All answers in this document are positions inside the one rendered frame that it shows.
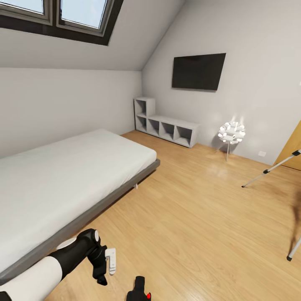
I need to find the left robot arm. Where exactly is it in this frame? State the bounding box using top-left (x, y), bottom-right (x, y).
top-left (0, 228), bottom-right (116, 301)

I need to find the digital camera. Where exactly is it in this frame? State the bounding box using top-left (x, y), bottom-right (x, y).
top-left (126, 276), bottom-right (151, 301)

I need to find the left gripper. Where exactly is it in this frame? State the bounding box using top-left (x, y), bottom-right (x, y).
top-left (88, 245), bottom-right (107, 286)

